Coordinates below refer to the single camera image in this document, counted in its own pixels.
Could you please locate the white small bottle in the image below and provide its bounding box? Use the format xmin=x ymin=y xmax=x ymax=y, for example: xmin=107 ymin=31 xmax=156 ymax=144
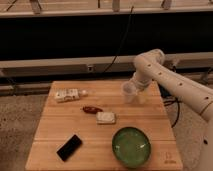
xmin=54 ymin=89 xmax=88 ymax=103

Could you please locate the wooden cutting board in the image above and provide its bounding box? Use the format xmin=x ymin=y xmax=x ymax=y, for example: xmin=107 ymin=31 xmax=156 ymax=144
xmin=26 ymin=80 xmax=183 ymax=171

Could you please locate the white soap bar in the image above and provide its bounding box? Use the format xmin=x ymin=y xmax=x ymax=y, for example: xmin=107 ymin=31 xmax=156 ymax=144
xmin=96 ymin=112 xmax=116 ymax=124

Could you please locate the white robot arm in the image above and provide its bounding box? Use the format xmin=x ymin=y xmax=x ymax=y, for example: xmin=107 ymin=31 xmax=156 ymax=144
xmin=131 ymin=49 xmax=213 ymax=171

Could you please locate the white ceramic cup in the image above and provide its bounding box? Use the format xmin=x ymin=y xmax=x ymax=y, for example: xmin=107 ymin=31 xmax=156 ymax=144
xmin=122 ymin=81 xmax=137 ymax=103

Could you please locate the green ceramic bowl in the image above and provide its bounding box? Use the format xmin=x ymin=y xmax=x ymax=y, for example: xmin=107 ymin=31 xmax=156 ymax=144
xmin=112 ymin=127 xmax=151 ymax=169

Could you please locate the black rectangular block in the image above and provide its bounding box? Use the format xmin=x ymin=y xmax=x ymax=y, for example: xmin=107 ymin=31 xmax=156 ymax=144
xmin=57 ymin=135 xmax=82 ymax=161

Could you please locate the black hanging cable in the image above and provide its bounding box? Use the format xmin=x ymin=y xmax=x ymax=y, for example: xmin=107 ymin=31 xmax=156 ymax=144
xmin=101 ymin=5 xmax=135 ymax=74

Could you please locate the dark red chili pepper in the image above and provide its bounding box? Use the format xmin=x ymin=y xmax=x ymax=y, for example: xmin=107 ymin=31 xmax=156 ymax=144
xmin=82 ymin=106 xmax=103 ymax=114

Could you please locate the black floor cable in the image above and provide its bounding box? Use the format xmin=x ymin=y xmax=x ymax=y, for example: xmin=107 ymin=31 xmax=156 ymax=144
xmin=163 ymin=96 xmax=181 ymax=128

